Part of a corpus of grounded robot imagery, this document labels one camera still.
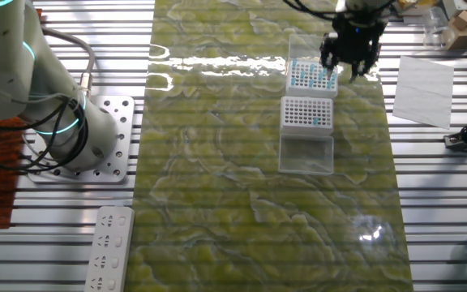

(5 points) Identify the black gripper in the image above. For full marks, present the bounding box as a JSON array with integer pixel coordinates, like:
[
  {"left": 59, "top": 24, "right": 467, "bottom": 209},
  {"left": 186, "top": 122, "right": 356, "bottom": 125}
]
[{"left": 319, "top": 11, "right": 386, "bottom": 83}]

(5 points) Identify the far white pipette tip box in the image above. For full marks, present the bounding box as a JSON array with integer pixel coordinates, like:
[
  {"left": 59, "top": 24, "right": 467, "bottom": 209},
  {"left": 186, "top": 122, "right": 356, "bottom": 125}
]
[{"left": 285, "top": 33, "right": 340, "bottom": 100}]

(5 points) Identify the yellow box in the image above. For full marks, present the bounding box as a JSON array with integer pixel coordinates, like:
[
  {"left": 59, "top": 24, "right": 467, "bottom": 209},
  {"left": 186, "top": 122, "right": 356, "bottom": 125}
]
[{"left": 393, "top": 0, "right": 437, "bottom": 17}]

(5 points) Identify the white paper sheet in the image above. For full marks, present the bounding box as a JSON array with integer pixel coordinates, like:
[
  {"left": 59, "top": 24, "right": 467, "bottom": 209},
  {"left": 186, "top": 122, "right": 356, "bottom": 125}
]
[{"left": 391, "top": 55, "right": 456, "bottom": 131}]

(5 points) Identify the white tip rack clear lid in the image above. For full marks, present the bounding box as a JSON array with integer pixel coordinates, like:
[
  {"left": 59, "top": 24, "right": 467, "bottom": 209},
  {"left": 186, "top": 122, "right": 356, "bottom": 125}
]
[{"left": 277, "top": 96, "right": 335, "bottom": 176}]

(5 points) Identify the clear plastic cup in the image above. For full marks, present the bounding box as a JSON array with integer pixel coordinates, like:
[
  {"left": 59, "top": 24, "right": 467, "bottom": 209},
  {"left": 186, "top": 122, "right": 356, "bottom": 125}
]
[{"left": 422, "top": 6, "right": 456, "bottom": 50}]

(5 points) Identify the small cardboard box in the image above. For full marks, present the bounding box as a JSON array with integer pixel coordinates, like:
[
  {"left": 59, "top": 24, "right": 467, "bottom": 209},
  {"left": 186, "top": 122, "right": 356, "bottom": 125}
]
[{"left": 446, "top": 10, "right": 467, "bottom": 52}]

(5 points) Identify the white box device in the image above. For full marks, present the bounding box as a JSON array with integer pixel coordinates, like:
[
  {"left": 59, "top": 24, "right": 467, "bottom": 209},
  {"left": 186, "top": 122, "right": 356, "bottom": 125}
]
[{"left": 442, "top": 0, "right": 467, "bottom": 19}]

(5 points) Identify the green marble pattern mat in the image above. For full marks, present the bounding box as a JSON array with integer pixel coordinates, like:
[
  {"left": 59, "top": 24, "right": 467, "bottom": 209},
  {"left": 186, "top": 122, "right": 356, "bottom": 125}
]
[{"left": 123, "top": 0, "right": 415, "bottom": 292}]

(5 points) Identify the white power strip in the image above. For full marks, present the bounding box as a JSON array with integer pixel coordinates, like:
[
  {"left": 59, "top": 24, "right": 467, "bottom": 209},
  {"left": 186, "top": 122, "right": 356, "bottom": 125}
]
[{"left": 83, "top": 205, "right": 136, "bottom": 292}]

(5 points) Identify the black cable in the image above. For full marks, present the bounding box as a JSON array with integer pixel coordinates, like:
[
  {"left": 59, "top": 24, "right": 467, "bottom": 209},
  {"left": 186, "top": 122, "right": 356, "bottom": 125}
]
[
  {"left": 281, "top": 0, "right": 396, "bottom": 21},
  {"left": 0, "top": 92, "right": 91, "bottom": 174}
]

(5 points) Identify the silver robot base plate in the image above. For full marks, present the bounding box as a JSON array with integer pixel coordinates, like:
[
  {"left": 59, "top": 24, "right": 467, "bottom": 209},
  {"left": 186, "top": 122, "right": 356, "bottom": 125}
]
[{"left": 26, "top": 95, "right": 136, "bottom": 185}]

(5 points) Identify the thick grey cable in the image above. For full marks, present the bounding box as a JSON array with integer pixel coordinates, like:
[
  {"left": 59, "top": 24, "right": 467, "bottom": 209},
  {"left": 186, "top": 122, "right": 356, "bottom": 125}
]
[{"left": 41, "top": 26, "right": 96, "bottom": 99}]

